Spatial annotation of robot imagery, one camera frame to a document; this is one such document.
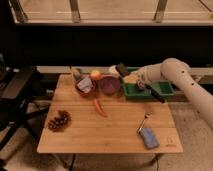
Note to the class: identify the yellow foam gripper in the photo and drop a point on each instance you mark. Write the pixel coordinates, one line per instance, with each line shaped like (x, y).
(132, 79)

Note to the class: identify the black eraser block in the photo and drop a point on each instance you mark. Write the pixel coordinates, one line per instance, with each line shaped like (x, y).
(121, 69)

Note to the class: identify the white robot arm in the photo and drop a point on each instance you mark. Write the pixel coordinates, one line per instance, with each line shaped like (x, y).
(178, 73)

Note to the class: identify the white paper cup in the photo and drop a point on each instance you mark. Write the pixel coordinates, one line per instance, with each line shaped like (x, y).
(112, 70)

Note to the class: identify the green plastic tray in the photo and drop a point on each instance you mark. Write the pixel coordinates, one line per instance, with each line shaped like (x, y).
(132, 93)

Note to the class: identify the purple bowl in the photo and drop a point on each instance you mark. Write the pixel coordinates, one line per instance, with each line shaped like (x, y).
(109, 85)

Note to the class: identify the orange apple fruit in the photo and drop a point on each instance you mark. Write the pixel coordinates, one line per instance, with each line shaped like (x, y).
(95, 75)

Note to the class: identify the metal spoon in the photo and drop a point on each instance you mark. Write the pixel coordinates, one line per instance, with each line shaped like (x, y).
(146, 116)

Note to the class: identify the red bowl with cloth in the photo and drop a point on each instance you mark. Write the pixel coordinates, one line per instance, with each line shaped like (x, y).
(85, 86)

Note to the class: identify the blue sponge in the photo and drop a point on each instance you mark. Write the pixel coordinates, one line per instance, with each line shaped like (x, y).
(149, 138)

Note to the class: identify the wooden folding table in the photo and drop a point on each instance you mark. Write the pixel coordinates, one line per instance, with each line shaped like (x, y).
(89, 132)

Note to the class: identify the bunch of dark grapes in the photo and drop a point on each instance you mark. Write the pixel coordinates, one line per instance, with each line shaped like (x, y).
(59, 122)

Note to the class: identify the black office chair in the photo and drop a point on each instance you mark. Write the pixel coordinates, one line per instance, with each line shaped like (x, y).
(17, 90)

